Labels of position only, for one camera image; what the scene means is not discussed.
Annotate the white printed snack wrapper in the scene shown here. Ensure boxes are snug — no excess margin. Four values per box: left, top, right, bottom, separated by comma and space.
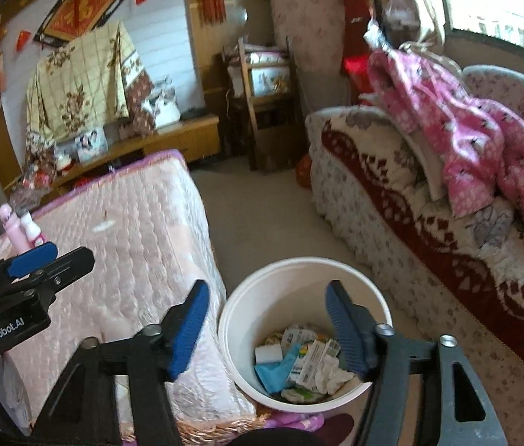
287, 338, 341, 391

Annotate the white paper trash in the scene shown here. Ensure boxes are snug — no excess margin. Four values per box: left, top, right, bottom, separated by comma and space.
311, 355, 355, 396

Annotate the blue snack bag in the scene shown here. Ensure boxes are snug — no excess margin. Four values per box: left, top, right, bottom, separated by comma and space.
254, 343, 300, 395

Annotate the white trash bucket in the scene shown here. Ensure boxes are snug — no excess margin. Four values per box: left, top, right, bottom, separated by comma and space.
218, 257, 392, 414

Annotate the small white pink bottle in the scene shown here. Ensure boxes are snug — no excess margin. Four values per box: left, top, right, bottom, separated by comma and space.
20, 213, 46, 248

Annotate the pink water bottle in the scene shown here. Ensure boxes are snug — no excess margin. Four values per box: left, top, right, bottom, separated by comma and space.
0, 203, 24, 254

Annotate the pink quilted table cover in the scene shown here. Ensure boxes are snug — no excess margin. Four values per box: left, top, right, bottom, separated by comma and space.
0, 151, 264, 445

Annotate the framed photo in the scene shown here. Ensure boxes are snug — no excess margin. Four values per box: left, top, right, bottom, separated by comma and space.
75, 128, 109, 163

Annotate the floral sofa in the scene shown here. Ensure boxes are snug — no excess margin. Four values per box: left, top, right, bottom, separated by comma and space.
304, 64, 524, 446

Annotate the wooden low cabinet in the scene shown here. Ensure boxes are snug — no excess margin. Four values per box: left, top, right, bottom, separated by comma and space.
54, 114, 221, 187

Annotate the yellow floral hanging cloth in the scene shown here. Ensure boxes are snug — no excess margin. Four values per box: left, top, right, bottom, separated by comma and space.
25, 20, 156, 143

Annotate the pink patterned blanket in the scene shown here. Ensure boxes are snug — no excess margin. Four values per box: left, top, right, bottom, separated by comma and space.
368, 49, 524, 220

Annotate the wooden shelf rack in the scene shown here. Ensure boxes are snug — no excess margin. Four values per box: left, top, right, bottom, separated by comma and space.
223, 36, 307, 172

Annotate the red framed wall picture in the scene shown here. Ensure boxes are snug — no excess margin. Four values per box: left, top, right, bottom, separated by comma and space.
33, 0, 125, 48

